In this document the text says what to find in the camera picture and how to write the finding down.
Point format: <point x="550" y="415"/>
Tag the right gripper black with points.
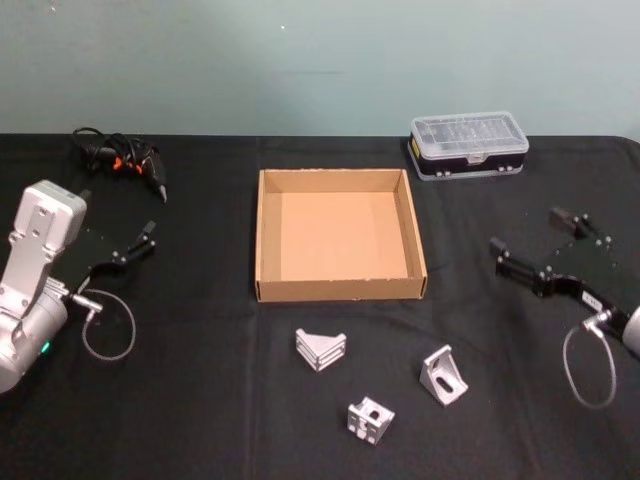
<point x="590" y="272"/>

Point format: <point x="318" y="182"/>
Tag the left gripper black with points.
<point x="92" y="255"/>

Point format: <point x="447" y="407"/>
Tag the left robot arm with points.
<point x="40" y="225"/>

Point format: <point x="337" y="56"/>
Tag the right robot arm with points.
<point x="634" y="332"/>

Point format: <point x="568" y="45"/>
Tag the clear plastic case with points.
<point x="465" y="135"/>

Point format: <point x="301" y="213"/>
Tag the black table cloth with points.
<point x="200" y="410"/>

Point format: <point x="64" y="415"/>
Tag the shallow brown cardboard tray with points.
<point x="330" y="235"/>

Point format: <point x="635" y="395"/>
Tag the slotted aluminium corner bracket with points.
<point x="442" y="382"/>

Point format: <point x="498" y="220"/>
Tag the small aluminium corner bracket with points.
<point x="370" y="417"/>

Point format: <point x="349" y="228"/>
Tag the ribbed aluminium corner bracket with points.
<point x="320" y="350"/>

